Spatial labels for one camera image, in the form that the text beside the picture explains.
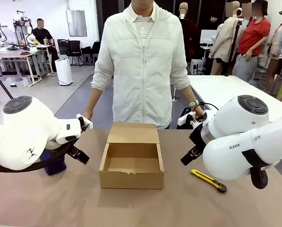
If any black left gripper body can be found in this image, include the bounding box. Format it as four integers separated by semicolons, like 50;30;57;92
65;144;82;159

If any person's left hand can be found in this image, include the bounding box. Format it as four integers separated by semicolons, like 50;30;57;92
192;106;204;120

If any navy blue printed pouch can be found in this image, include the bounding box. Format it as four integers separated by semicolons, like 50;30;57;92
39;148;67;176

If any white folding table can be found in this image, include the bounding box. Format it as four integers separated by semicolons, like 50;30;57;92
187;74;282;116

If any person in red shirt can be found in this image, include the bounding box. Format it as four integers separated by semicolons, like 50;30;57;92
234;0;272;84

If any yellow utility knife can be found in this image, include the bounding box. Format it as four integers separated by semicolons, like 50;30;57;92
191;169;228;193

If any person in black shirt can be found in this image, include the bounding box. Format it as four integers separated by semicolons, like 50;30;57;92
31;18;60;71

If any person's left forearm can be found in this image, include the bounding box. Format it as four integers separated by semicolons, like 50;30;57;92
180;86;197;104

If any person in white jacket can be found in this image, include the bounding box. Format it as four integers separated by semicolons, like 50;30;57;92
90;0;191;130

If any black light stand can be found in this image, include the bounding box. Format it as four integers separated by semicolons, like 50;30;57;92
224;19;242;77

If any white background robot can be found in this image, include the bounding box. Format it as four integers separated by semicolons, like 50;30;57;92
12;9;37;48

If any white air purifier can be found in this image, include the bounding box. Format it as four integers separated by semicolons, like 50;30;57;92
54;59;73;86

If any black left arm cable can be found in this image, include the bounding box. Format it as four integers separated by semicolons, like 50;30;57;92
0;138;79;173

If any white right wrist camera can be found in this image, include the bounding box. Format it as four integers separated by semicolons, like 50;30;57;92
177;111;204;126

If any person's right forearm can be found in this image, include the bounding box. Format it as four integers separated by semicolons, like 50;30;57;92
85;87;104;114

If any brown cardboard box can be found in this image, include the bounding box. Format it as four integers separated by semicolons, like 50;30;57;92
98;122;165;190

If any black office chair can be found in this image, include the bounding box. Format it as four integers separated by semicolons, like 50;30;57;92
81;41;101;66
66;40;84;67

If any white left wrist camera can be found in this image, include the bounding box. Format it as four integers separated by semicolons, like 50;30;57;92
76;113;94;130

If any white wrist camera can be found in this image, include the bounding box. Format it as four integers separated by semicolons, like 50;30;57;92
177;111;204;126
76;113;94;130

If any black camera tripod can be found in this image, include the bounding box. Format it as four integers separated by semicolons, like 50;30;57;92
0;65;14;100

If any mannequin in tan jacket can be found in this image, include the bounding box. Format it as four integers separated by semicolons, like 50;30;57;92
264;19;282;95

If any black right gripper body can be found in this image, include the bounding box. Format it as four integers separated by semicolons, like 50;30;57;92
189;123;209;149

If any mannequin in dark clothes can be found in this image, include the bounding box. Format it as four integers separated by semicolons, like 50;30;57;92
178;2;201;74

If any white monitor back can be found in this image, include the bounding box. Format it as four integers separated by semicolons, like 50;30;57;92
199;29;215;45

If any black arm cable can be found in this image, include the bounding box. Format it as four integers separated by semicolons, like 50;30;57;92
0;138;79;173
192;102;219;117

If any grey wall panel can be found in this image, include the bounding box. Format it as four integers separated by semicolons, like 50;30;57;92
65;9;88;37

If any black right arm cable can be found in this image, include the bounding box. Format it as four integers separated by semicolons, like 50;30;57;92
192;102;219;117

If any grey workbench table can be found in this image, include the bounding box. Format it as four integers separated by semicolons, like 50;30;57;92
0;50;43;87

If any mannequin in beige coat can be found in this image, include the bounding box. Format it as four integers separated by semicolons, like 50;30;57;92
208;0;241;76

